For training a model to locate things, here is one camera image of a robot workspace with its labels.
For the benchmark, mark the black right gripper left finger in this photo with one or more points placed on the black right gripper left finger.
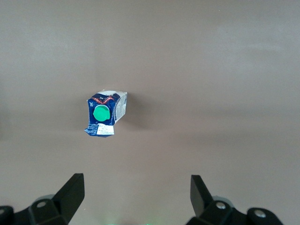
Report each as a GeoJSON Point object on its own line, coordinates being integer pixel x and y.
{"type": "Point", "coordinates": [68, 201]}

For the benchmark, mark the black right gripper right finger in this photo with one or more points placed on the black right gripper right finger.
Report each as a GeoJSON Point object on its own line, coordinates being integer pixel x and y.
{"type": "Point", "coordinates": [201, 201]}

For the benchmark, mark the blue white milk carton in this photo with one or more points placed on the blue white milk carton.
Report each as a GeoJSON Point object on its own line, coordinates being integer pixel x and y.
{"type": "Point", "coordinates": [103, 113]}

